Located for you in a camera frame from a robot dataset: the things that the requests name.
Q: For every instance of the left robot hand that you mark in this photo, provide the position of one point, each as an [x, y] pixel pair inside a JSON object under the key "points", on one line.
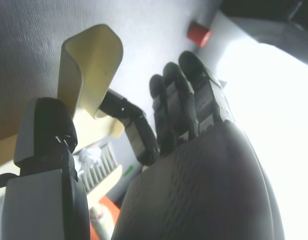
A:
{"points": [[193, 187]]}

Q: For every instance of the cream plastic dustpan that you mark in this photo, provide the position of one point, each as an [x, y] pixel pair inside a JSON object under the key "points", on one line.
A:
{"points": [[93, 62]]}

